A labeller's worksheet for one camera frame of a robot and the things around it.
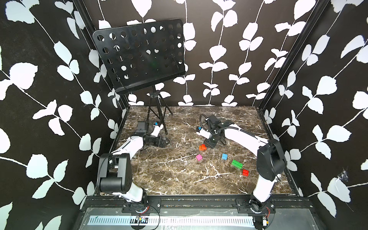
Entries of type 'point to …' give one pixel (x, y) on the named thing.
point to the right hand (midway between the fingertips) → (207, 139)
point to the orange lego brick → (202, 147)
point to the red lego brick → (245, 172)
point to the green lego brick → (237, 164)
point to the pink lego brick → (199, 157)
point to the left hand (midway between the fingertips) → (163, 137)
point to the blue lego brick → (224, 156)
